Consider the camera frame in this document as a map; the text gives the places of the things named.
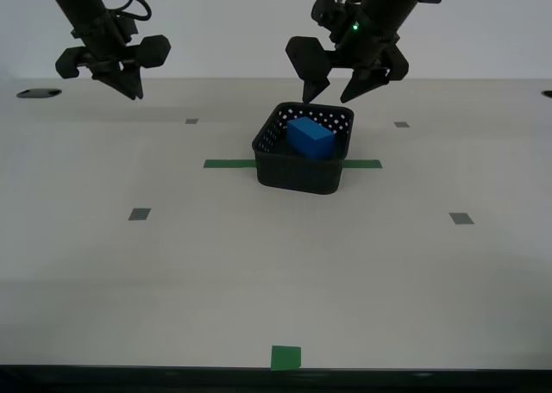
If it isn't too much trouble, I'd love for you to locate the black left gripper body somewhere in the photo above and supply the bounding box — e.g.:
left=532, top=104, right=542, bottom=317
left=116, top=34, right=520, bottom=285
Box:
left=334, top=21, right=405, bottom=72

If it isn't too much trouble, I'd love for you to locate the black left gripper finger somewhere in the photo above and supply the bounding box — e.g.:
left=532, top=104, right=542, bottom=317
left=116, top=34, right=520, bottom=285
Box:
left=340, top=45, right=410, bottom=104
left=285, top=36, right=336, bottom=104

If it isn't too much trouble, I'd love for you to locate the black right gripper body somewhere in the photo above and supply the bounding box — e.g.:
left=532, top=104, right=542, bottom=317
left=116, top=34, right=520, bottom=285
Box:
left=71, top=11, right=139, bottom=66

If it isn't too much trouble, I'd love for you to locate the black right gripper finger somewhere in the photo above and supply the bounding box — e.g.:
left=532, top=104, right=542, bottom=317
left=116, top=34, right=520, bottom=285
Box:
left=122, top=34, right=173, bottom=102
left=54, top=47, right=137, bottom=101

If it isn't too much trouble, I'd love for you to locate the blue rectangular block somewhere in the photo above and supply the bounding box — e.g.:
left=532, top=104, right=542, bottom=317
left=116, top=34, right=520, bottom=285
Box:
left=285, top=116, right=336, bottom=160

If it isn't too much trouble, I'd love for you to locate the black perforated plastic basket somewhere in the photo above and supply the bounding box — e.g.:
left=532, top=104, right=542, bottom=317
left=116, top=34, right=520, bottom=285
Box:
left=251, top=102, right=355, bottom=196

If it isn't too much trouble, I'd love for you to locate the long green tape strip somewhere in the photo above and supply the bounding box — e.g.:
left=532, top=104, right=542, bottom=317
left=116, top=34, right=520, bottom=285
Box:
left=203, top=158, right=384, bottom=170

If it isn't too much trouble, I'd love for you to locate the green tape square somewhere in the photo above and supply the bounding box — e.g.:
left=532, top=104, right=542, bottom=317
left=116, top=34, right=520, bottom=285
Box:
left=270, top=345, right=302, bottom=371

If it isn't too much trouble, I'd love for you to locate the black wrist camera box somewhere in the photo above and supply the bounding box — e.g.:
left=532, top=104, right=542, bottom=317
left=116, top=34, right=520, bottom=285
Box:
left=310, top=0, right=359, bottom=43
left=114, top=16, right=140, bottom=45

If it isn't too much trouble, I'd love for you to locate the black table cable grommet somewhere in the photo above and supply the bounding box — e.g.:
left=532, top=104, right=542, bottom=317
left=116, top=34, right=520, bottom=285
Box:
left=16, top=88, right=63, bottom=99

